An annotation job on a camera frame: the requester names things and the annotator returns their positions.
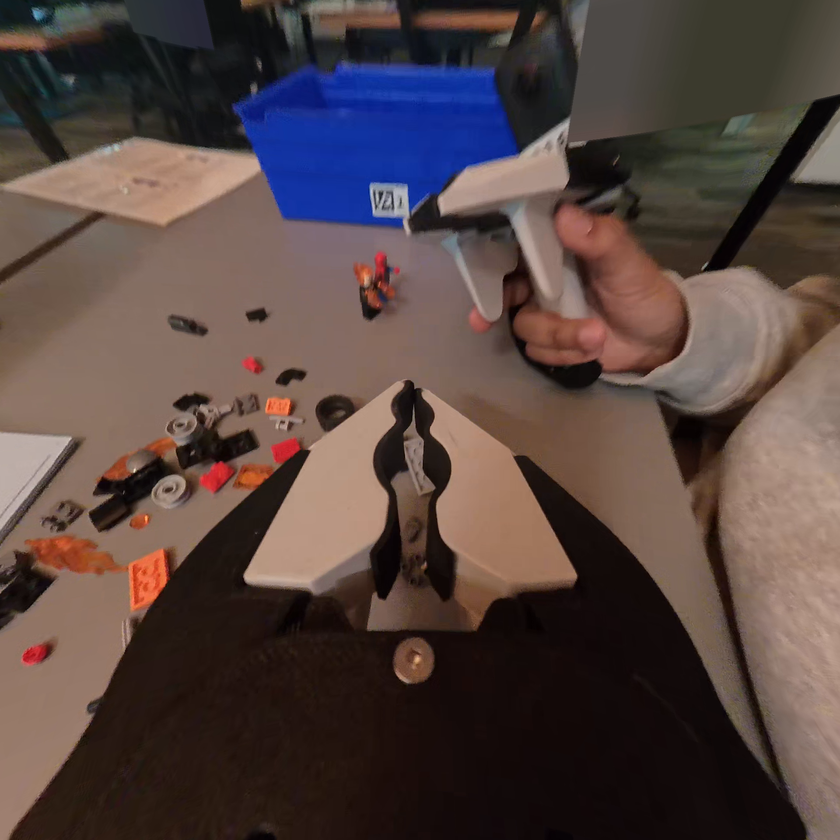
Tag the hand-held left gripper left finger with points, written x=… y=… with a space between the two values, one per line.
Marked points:
x=328 y=518

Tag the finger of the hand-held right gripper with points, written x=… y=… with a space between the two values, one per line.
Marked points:
x=505 y=184
x=485 y=262

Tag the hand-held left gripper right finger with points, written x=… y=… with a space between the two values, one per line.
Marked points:
x=505 y=525

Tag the red blue lego minifigure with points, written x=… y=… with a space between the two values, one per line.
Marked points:
x=382 y=266

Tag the grey lego plate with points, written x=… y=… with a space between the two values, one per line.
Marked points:
x=420 y=466

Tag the black flaming lego minifigure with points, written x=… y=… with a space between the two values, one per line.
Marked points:
x=371 y=298

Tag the pile of lego pieces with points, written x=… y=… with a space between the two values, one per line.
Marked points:
x=197 y=453

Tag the person's right forearm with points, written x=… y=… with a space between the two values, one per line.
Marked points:
x=728 y=341

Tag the lego instruction booklet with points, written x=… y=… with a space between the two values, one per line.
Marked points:
x=26 y=472

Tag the person's right hand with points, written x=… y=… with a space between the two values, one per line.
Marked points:
x=630 y=308

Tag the blue plastic bin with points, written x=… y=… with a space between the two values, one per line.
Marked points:
x=367 y=144

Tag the person's grey sweatshirt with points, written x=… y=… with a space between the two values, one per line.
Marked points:
x=787 y=558

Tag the laminated paper sheet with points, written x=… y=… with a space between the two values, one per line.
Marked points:
x=131 y=177

